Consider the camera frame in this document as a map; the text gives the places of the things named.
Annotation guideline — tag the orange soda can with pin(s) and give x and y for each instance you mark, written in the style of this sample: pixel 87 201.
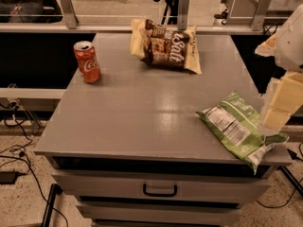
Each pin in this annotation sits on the orange soda can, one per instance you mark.
pixel 85 54

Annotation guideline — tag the green jalapeno chip bag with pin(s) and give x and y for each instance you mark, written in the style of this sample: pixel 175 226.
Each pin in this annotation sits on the green jalapeno chip bag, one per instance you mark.
pixel 234 122

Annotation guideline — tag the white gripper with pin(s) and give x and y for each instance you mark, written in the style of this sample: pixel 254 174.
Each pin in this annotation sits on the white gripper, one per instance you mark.
pixel 292 47

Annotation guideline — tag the black drawer handle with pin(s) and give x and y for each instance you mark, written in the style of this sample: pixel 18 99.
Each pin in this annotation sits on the black drawer handle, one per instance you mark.
pixel 159 192

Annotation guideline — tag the black power adapter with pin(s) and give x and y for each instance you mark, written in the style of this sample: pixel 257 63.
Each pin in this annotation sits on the black power adapter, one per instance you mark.
pixel 8 177

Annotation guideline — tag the grey metal railing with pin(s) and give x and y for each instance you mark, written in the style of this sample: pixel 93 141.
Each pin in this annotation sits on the grey metal railing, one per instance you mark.
pixel 92 16

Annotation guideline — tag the grey drawer cabinet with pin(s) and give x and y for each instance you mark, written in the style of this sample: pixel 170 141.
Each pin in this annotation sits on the grey drawer cabinet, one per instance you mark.
pixel 140 125

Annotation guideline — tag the brown sea salt chip bag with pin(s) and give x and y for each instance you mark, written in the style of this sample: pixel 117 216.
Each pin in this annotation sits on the brown sea salt chip bag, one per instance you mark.
pixel 159 45

